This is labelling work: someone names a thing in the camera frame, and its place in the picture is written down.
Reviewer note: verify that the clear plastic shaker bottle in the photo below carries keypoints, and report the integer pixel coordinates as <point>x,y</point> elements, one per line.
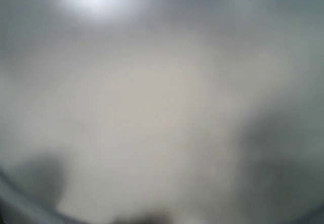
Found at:
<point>162,111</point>

